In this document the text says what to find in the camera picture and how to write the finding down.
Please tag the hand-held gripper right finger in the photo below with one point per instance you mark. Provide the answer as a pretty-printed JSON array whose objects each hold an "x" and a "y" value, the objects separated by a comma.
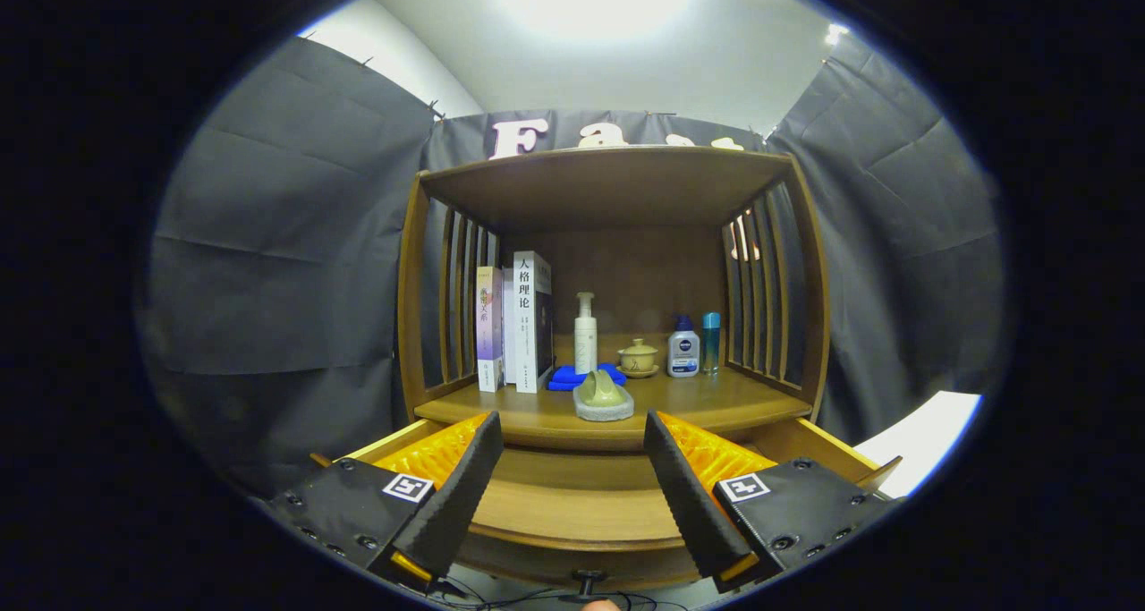
[{"x": 687, "y": 504}]

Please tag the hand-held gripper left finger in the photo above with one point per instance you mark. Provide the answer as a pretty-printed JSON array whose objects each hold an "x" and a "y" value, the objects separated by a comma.
[{"x": 461, "y": 504}]

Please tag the wooden drawer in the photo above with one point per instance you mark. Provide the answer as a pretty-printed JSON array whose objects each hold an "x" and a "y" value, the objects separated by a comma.
[{"x": 572, "y": 504}]

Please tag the black drawer knob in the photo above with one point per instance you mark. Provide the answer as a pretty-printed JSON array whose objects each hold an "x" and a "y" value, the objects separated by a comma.
[{"x": 588, "y": 582}]

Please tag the green item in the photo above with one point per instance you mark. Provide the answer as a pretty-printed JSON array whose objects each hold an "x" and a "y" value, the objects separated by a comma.
[{"x": 604, "y": 401}]

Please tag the wooden countertop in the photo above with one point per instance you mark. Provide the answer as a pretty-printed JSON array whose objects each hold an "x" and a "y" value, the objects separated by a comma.
[{"x": 698, "y": 405}]

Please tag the brown wooden cabinet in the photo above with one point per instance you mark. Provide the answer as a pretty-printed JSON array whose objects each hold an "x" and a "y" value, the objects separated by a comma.
[{"x": 626, "y": 280}]

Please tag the white lotion bottle blue cap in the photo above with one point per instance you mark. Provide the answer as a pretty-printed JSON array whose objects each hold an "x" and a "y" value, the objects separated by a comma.
[{"x": 683, "y": 352}]

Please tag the yellow lidded teacup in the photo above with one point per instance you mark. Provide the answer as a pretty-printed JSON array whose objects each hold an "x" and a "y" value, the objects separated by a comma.
[{"x": 639, "y": 359}]

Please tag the blue folded cloth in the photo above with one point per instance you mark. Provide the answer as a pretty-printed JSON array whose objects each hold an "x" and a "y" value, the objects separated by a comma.
[{"x": 562, "y": 378}]

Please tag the teal slim bottle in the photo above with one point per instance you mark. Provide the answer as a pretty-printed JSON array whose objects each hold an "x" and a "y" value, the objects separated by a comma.
[{"x": 710, "y": 343}]

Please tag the thick white book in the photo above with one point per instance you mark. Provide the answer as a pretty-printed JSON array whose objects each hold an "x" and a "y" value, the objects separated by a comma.
[{"x": 525, "y": 343}]

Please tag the thin white book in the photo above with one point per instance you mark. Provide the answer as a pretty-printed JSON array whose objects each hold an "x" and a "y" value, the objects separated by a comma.
[{"x": 508, "y": 334}]

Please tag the purple book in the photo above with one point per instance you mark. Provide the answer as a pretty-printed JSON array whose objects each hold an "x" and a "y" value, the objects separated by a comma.
[{"x": 488, "y": 325}]

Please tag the white pump bottle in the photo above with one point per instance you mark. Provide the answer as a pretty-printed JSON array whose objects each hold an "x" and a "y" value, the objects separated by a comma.
[{"x": 585, "y": 343}]

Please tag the small ceiling spotlight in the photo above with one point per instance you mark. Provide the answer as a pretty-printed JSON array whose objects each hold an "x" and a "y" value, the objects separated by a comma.
[{"x": 835, "y": 32}]

